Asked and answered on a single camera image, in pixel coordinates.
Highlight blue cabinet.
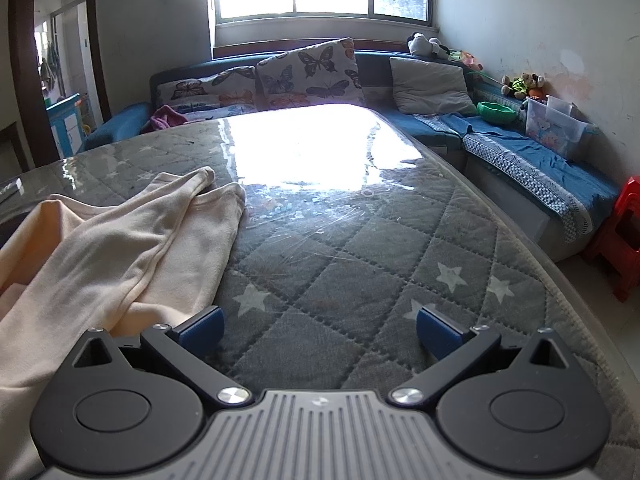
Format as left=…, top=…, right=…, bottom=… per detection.
left=46, top=92, right=83, bottom=158

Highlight panda plush toy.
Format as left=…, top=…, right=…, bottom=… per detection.
left=407, top=32, right=451, bottom=58

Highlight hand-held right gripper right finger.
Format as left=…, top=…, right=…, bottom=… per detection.
left=389, top=305, right=574, bottom=407

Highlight red plastic stool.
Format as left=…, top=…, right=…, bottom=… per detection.
left=580, top=176, right=640, bottom=303

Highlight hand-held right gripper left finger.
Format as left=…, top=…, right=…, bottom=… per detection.
left=70, top=305, right=254, bottom=409

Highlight butterfly print pillow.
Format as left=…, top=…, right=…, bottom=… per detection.
left=156, top=66, right=258, bottom=106
left=256, top=37, right=363, bottom=111
left=180, top=94, right=261, bottom=123

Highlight grey patterned sofa cover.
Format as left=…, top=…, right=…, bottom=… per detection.
left=462, top=132, right=596, bottom=243

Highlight cream long-sleeve garment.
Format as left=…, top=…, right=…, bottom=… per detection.
left=0, top=166, right=247, bottom=480

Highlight brown plush toy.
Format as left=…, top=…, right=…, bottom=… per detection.
left=501, top=72, right=547, bottom=93

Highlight blue corner sofa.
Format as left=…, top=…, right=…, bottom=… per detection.
left=75, top=49, right=623, bottom=261

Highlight hanging clothes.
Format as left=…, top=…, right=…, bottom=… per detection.
left=40, top=42, right=59, bottom=96

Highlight brown door frame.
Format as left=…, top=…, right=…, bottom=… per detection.
left=7, top=0, right=113, bottom=171

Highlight pink cloth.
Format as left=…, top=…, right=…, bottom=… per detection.
left=141, top=105, right=188, bottom=133

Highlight grey pillow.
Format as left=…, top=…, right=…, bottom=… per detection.
left=389, top=56, right=478, bottom=116

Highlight green bowl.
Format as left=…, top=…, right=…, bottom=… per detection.
left=476, top=101, right=518, bottom=126

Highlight blue towel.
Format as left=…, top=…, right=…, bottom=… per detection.
left=440, top=110, right=621, bottom=226

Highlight pink and green plush toy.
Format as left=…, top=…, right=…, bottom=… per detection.
left=449, top=50, right=482, bottom=71

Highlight clear plastic storage box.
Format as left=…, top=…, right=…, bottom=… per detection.
left=522, top=95, right=598, bottom=158

